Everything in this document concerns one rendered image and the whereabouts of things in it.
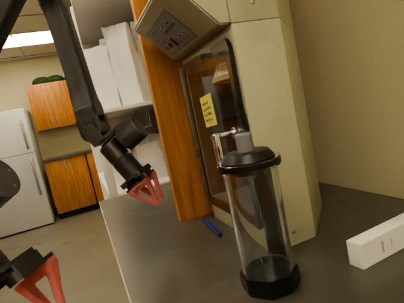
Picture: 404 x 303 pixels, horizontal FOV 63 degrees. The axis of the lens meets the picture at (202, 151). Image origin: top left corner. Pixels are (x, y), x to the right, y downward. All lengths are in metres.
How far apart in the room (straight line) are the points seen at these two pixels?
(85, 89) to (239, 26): 0.42
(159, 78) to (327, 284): 0.68
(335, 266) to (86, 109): 0.66
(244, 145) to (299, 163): 0.21
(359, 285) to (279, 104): 0.36
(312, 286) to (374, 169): 0.52
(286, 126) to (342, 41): 0.42
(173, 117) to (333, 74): 0.50
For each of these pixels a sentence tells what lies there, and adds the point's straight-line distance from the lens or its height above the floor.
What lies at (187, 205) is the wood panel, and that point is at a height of 0.98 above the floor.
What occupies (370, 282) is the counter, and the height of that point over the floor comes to 0.94.
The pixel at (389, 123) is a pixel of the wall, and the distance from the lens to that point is 0.98.
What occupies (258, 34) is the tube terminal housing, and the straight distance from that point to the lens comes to 0.69.
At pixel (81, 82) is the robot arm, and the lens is 0.90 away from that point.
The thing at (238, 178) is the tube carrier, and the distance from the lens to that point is 0.52.
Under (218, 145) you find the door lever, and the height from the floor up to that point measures 1.18.
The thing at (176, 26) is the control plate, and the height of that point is 1.45.
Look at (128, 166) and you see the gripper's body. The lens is 0.86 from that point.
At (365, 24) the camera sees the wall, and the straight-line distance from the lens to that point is 1.01.
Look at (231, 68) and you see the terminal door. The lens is 0.66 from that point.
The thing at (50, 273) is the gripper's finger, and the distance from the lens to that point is 0.50.
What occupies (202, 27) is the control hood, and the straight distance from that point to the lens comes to 0.71.
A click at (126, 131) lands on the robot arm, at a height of 1.25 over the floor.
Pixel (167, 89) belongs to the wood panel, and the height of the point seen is 1.34.
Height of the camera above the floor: 1.26
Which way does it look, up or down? 7 degrees down
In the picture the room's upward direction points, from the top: 12 degrees counter-clockwise
